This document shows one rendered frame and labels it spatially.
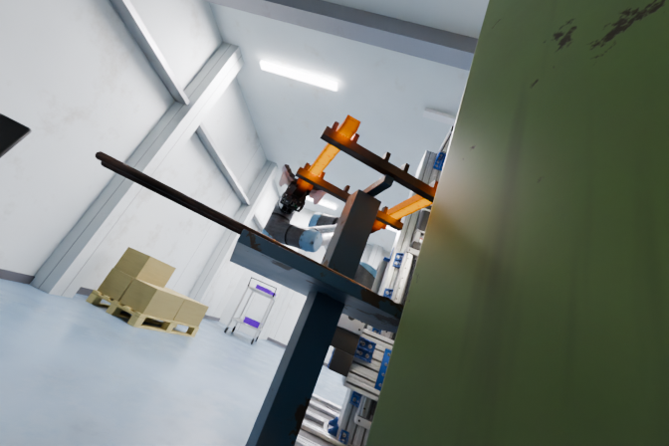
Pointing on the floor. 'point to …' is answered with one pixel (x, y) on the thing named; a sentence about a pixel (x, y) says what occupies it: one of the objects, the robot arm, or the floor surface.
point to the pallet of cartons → (147, 295)
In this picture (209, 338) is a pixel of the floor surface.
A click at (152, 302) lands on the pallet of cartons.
